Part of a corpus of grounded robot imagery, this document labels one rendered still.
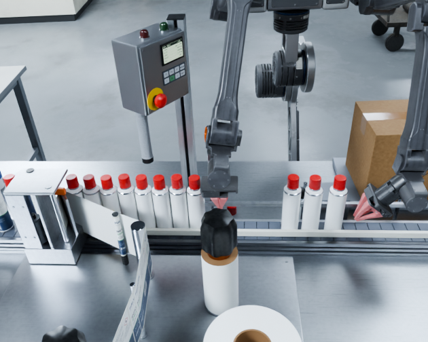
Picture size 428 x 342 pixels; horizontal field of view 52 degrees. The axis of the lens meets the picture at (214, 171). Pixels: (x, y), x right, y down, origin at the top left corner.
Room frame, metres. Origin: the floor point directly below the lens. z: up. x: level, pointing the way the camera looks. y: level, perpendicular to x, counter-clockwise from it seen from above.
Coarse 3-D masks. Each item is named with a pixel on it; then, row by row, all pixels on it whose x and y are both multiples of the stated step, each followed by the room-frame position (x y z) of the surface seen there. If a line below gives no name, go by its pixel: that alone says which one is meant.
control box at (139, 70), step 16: (176, 32) 1.13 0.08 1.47; (128, 48) 1.04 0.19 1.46; (144, 48) 1.03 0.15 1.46; (128, 64) 1.05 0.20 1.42; (144, 64) 1.03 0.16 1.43; (160, 64) 1.07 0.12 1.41; (176, 64) 1.11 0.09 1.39; (128, 80) 1.05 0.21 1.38; (144, 80) 1.03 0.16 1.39; (160, 80) 1.07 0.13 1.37; (176, 80) 1.11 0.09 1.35; (128, 96) 1.06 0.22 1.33; (144, 96) 1.03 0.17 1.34; (176, 96) 1.11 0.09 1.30; (144, 112) 1.03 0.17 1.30
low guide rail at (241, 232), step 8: (152, 232) 0.99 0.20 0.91; (160, 232) 0.99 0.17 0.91; (168, 232) 0.99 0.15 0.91; (176, 232) 0.99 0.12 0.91; (184, 232) 0.98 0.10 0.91; (192, 232) 0.98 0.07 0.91; (240, 232) 0.97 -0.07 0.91; (248, 232) 0.97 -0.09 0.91; (256, 232) 0.97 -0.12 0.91; (264, 232) 0.96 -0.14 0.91; (272, 232) 0.96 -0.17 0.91; (280, 232) 0.96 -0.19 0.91; (288, 232) 0.96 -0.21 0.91; (296, 232) 0.96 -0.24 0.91; (304, 232) 0.95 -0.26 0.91; (312, 232) 0.95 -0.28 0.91; (320, 232) 0.95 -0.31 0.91; (328, 232) 0.95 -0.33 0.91; (336, 232) 0.95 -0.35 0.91; (344, 232) 0.94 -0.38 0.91; (352, 232) 0.94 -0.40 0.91; (360, 232) 0.94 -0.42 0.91; (368, 232) 0.94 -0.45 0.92; (376, 232) 0.94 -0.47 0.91; (384, 232) 0.94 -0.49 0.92; (392, 232) 0.93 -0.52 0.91; (400, 232) 0.93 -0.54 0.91; (408, 232) 0.93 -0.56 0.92; (416, 232) 0.93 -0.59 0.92; (424, 232) 0.93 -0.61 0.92
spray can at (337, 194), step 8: (336, 176) 0.99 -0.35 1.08; (344, 176) 0.99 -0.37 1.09; (336, 184) 0.98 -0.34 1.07; (344, 184) 0.97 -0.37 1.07; (336, 192) 0.97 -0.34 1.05; (344, 192) 0.97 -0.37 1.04; (328, 200) 0.99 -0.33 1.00; (336, 200) 0.96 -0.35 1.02; (344, 200) 0.97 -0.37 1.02; (328, 208) 0.98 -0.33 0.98; (336, 208) 0.96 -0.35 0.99; (344, 208) 0.98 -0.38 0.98; (328, 216) 0.98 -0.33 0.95; (336, 216) 0.96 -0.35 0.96; (328, 224) 0.97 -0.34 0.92; (336, 224) 0.96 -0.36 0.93
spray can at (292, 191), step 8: (288, 176) 1.00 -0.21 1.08; (296, 176) 1.00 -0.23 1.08; (288, 184) 0.99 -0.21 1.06; (296, 184) 0.99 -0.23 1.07; (288, 192) 0.99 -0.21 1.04; (296, 192) 0.98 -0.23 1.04; (288, 200) 0.98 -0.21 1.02; (296, 200) 0.98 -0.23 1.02; (288, 208) 0.98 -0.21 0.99; (296, 208) 0.98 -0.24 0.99; (288, 216) 0.98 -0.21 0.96; (296, 216) 0.98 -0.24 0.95; (288, 224) 0.98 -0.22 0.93; (296, 224) 0.98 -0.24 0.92
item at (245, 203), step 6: (210, 204) 1.05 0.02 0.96; (228, 204) 1.05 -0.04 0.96; (234, 204) 1.05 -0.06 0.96; (240, 204) 1.04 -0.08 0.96; (246, 204) 1.04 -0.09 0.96; (252, 204) 1.04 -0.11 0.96; (258, 204) 1.04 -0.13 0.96; (264, 204) 1.04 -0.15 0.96; (270, 204) 1.04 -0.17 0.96; (276, 204) 1.04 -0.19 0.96; (282, 204) 1.03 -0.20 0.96; (300, 204) 1.03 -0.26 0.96; (324, 204) 1.02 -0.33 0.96; (348, 204) 1.02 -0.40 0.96; (354, 204) 1.02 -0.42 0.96; (396, 204) 1.01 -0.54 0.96; (402, 204) 1.00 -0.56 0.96
